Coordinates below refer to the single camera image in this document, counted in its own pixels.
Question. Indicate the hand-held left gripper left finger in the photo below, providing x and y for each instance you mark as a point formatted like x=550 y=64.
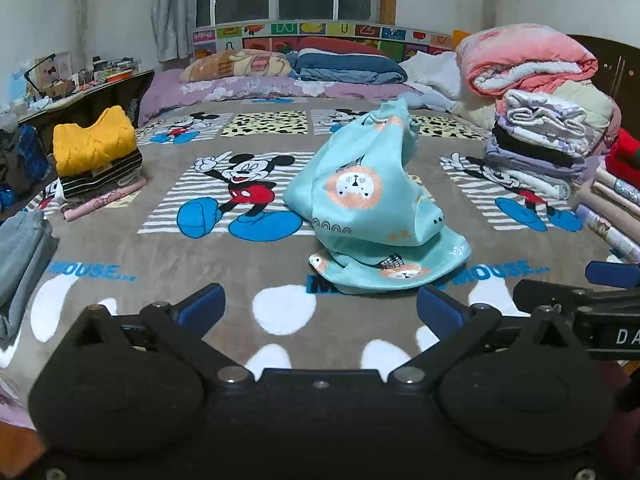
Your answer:
x=200 y=305

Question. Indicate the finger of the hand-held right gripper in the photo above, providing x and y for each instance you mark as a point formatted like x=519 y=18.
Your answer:
x=545 y=294
x=612 y=272

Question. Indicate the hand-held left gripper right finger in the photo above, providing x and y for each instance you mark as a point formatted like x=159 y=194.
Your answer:
x=440 y=307

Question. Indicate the teal animal print garment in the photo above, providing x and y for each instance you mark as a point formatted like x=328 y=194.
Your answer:
x=370 y=200

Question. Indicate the stack of beige folded clothes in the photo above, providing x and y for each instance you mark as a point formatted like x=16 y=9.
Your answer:
x=615 y=205

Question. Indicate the stack of white purple clothes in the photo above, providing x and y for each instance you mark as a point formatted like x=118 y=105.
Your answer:
x=535 y=145

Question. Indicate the grey folded clothes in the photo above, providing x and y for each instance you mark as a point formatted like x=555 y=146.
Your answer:
x=20 y=260

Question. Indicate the crumpled clothes pile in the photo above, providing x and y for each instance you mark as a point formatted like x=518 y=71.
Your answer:
x=20 y=165

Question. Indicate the red knit sweater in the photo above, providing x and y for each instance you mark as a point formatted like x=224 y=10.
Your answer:
x=625 y=155

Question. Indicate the pink folded garment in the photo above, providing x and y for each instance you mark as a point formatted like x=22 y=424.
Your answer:
x=105 y=202

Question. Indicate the dark striped folded garment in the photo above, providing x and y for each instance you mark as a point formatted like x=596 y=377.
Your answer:
x=102 y=180

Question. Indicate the cream quilt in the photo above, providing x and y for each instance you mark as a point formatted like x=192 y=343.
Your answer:
x=595 y=105

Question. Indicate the yellow knit sweater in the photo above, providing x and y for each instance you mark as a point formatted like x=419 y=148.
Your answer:
x=92 y=140

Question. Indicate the light blue garment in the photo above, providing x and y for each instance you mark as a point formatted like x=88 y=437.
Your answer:
x=430 y=101

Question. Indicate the dark wooden headboard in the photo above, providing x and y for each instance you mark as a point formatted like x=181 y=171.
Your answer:
x=615 y=65

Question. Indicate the purple cloud print duvet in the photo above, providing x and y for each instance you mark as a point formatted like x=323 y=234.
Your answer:
x=225 y=92

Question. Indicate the dark wooden desk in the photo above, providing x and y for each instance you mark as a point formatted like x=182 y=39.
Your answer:
x=100 y=97

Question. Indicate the white crumpled cloth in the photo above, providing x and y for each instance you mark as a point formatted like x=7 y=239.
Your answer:
x=435 y=72

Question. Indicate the pink quilt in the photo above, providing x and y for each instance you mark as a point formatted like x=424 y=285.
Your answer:
x=520 y=55

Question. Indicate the orange printed pillow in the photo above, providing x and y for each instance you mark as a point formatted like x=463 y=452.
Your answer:
x=235 y=65

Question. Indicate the desk clutter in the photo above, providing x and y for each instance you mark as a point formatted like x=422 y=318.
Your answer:
x=107 y=70

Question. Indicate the blue folded blanket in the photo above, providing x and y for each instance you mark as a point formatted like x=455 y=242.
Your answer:
x=345 y=67

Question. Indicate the light blue plastic bag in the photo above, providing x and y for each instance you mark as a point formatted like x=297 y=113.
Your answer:
x=37 y=102

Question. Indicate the red pillow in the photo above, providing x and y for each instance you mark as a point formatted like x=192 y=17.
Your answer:
x=340 y=45

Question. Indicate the black desk lamp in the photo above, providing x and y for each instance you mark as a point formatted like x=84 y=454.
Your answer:
x=35 y=67

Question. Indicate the grey curtain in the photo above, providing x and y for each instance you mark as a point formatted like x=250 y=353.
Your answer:
x=172 y=10

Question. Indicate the colourful picture headboard panel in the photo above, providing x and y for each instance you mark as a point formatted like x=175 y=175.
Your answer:
x=320 y=30

